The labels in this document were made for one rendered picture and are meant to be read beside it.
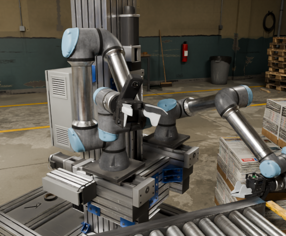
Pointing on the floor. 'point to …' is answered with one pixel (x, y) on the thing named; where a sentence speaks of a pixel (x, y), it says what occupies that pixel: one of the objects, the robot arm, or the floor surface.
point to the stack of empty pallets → (282, 63)
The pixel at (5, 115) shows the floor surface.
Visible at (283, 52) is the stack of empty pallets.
